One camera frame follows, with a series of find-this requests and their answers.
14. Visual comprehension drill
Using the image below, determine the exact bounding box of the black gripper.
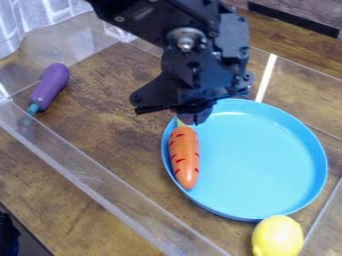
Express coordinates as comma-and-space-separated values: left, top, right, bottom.
128, 49, 256, 126

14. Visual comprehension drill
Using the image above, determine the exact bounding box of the orange toy carrot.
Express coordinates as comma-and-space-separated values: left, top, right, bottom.
168, 120, 200, 190

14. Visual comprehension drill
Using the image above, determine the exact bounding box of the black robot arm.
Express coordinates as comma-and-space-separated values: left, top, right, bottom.
85, 0, 253, 125

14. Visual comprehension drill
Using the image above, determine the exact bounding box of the blue round tray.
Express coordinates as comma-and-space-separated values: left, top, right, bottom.
183, 99, 328, 222

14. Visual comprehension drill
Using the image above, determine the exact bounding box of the purple toy eggplant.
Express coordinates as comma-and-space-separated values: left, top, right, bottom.
26, 63, 69, 115

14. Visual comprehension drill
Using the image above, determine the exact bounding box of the yellow toy lemon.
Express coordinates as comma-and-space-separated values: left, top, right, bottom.
251, 215, 303, 256

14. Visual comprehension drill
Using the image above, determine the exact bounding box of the white curtain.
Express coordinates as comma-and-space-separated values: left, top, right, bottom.
0, 0, 92, 59

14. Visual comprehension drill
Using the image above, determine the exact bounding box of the clear acrylic enclosure wall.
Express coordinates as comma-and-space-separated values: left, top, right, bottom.
0, 6, 342, 256

